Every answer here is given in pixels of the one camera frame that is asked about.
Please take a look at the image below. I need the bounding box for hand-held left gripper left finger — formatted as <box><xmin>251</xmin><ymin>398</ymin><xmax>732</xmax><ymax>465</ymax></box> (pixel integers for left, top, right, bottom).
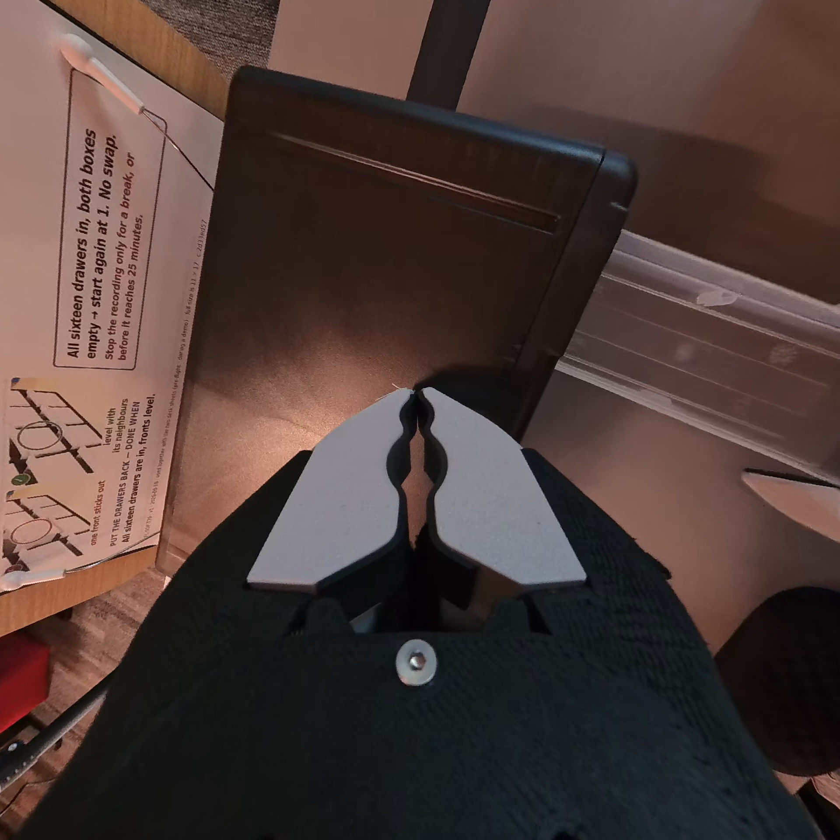
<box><xmin>246</xmin><ymin>390</ymin><xmax>420</xmax><ymax>615</ymax></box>

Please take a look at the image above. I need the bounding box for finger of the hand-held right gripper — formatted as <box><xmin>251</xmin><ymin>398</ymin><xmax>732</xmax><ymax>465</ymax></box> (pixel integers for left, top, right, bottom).
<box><xmin>741</xmin><ymin>467</ymin><xmax>840</xmax><ymax>550</ymax></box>

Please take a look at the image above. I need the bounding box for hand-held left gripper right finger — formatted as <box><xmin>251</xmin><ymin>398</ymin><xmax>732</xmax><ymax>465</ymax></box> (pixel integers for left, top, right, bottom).
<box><xmin>417</xmin><ymin>388</ymin><xmax>588</xmax><ymax>592</ymax></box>

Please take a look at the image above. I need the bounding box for black drawer cabinet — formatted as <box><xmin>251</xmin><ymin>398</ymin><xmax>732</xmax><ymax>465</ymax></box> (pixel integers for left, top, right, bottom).
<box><xmin>156</xmin><ymin>66</ymin><xmax>639</xmax><ymax>582</ymax></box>

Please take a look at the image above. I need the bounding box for clear plastic drawer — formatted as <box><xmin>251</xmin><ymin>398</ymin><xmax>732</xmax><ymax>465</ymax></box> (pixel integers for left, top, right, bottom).
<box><xmin>558</xmin><ymin>229</ymin><xmax>840</xmax><ymax>483</ymax></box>

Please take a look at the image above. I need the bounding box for white clip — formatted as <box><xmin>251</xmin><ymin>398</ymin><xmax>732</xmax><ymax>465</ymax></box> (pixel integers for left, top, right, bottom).
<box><xmin>58</xmin><ymin>34</ymin><xmax>146</xmax><ymax>118</ymax></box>
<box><xmin>0</xmin><ymin>568</ymin><xmax>66</xmax><ymax>592</ymax></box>

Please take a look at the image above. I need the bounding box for black metal rod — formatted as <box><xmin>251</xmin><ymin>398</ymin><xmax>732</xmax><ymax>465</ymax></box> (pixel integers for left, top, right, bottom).
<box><xmin>0</xmin><ymin>677</ymin><xmax>112</xmax><ymax>798</ymax></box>

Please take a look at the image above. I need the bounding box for red object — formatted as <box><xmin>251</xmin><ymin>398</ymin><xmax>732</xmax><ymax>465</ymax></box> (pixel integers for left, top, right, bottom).
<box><xmin>0</xmin><ymin>629</ymin><xmax>52</xmax><ymax>735</ymax></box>

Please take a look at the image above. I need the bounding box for instruction sheet with grey drawings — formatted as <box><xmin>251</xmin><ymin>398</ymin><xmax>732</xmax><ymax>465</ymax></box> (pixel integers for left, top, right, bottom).
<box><xmin>0</xmin><ymin>0</ymin><xmax>225</xmax><ymax>596</ymax></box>

